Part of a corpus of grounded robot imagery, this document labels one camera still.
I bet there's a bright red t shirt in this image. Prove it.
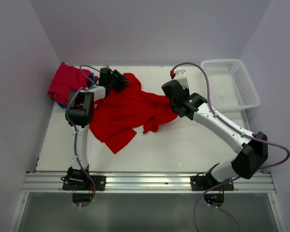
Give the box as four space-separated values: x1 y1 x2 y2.
89 73 177 154

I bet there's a folded teal t shirt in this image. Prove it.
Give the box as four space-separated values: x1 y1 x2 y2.
57 73 98 109

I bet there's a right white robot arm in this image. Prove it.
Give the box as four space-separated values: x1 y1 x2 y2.
161 80 268 183

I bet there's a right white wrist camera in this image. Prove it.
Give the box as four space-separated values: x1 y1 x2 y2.
170 70 189 89

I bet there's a folded magenta t shirt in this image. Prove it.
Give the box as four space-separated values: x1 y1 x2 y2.
47 62 91 109

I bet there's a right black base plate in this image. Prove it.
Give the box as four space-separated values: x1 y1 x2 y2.
190 173 234 191

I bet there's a white plastic basket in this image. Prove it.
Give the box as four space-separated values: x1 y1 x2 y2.
201 59 260 112

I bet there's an aluminium mounting rail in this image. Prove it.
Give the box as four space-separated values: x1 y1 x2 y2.
21 172 276 193

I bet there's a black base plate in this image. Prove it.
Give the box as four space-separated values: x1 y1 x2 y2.
61 175 106 191
190 173 234 191

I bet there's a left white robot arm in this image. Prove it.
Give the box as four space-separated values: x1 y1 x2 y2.
65 66 131 184

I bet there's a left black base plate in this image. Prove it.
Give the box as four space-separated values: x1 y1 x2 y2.
61 175 106 191

